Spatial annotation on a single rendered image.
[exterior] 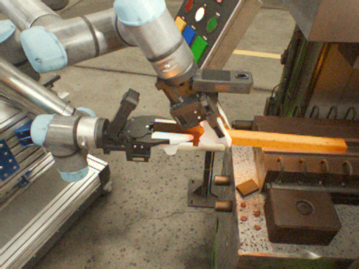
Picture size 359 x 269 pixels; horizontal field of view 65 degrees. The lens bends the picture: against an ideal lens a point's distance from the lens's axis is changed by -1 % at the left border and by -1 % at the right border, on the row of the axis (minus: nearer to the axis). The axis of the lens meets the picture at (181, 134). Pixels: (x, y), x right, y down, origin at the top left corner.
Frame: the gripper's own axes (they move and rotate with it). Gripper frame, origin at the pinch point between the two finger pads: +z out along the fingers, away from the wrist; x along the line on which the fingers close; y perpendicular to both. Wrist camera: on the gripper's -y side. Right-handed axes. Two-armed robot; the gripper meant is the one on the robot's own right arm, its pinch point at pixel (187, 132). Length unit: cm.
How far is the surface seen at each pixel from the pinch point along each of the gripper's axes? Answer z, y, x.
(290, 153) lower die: 22.8, 1.9, 3.0
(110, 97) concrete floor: -73, 103, -157
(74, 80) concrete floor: -115, 104, -184
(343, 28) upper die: 20.8, -27.6, 7.9
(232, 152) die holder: 11.8, 10.1, -4.5
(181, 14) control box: -6, -3, -65
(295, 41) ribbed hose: 29.5, -8.1, -33.4
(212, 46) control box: 6.1, -2.7, -39.0
